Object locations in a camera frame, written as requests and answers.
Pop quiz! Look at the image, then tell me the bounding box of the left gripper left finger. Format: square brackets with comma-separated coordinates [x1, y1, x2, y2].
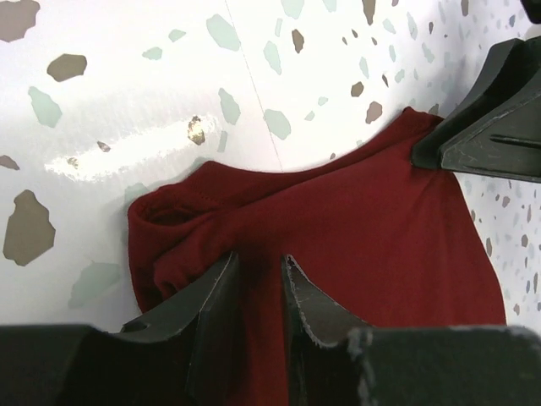
[120, 253, 239, 405]

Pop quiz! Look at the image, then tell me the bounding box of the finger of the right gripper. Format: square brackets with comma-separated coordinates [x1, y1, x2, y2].
[411, 37, 540, 183]

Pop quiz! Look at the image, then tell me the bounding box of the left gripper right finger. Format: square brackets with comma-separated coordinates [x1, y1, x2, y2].
[281, 255, 370, 405]

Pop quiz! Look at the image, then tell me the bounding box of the dark red t shirt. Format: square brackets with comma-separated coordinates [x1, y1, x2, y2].
[128, 108, 506, 405]

